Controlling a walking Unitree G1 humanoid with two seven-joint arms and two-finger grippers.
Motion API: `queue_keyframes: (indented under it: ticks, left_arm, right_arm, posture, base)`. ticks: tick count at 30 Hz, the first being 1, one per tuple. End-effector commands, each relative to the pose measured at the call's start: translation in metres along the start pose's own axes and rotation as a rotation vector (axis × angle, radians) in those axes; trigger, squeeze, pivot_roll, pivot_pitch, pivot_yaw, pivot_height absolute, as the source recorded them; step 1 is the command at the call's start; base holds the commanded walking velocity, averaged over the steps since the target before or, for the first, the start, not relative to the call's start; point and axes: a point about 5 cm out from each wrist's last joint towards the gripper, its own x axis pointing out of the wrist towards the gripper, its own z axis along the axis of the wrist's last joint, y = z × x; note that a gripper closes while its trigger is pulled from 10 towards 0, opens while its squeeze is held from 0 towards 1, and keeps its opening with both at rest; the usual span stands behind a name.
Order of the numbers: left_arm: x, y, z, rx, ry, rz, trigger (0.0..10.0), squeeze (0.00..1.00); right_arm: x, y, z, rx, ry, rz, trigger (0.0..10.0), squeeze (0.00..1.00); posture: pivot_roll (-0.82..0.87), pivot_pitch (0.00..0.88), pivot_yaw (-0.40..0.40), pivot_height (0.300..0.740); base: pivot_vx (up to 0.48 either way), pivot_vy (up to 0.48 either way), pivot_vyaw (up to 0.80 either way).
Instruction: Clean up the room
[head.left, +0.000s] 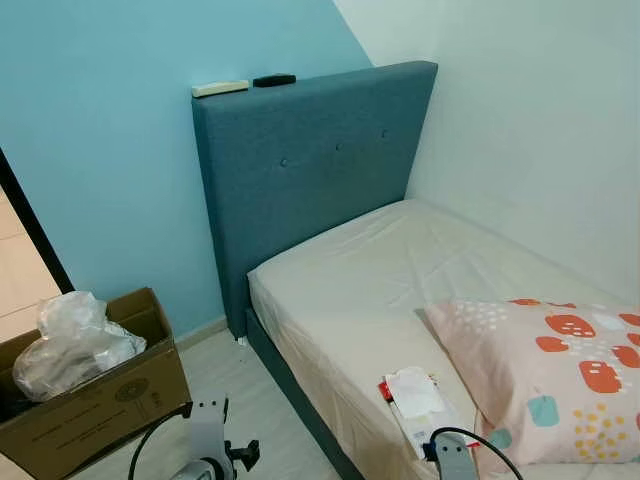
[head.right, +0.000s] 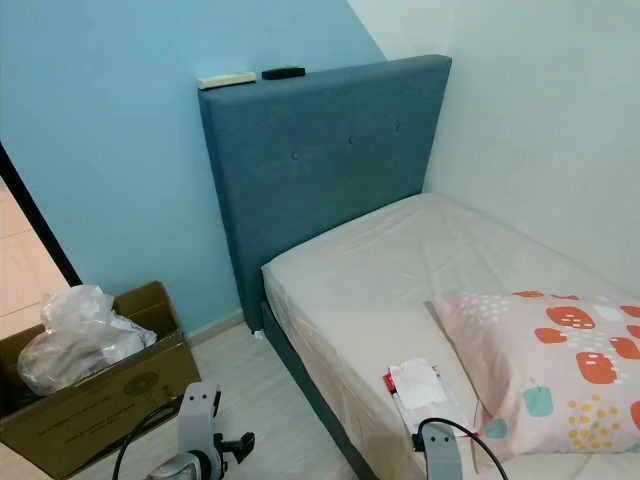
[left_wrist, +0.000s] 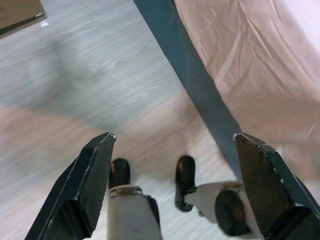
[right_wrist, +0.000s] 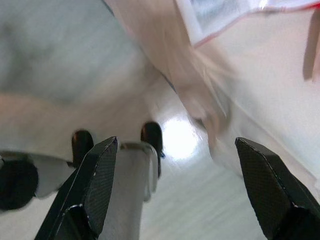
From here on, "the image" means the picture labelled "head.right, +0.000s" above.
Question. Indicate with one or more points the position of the clear crumpled plastic bag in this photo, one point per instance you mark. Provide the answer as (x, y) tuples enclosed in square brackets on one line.
[(80, 345)]

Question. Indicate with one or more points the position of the white red paper packaging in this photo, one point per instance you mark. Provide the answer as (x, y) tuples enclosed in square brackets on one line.
[(420, 390)]

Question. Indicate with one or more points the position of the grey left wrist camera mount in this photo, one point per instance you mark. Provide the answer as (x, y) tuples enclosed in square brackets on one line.
[(198, 420)]

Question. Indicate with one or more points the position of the white remote control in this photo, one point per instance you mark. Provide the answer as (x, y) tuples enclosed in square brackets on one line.
[(227, 81)]

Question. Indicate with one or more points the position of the black remote control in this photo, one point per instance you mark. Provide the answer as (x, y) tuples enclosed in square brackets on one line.
[(283, 73)]

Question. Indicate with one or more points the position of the mattress with cream sheet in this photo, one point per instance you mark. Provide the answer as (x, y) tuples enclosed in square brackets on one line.
[(360, 290)]

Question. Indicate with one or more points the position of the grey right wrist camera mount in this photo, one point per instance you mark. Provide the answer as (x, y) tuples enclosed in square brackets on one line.
[(442, 455)]

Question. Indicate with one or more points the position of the black door frame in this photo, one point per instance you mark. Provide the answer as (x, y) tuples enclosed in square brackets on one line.
[(40, 215)]

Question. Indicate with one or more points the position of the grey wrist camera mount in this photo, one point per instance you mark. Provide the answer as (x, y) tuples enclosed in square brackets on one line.
[(442, 455), (198, 420)]

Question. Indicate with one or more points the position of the pink patterned pillow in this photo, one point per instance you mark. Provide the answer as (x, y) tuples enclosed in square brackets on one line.
[(510, 350)]

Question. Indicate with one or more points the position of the brown cardboard box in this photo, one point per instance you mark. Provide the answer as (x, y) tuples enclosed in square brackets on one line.
[(100, 420)]

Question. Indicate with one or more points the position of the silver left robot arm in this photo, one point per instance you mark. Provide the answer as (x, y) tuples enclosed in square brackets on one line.
[(175, 470)]

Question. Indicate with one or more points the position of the blue fabric bed headboard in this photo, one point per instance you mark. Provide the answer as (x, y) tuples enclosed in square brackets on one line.
[(320, 170)]

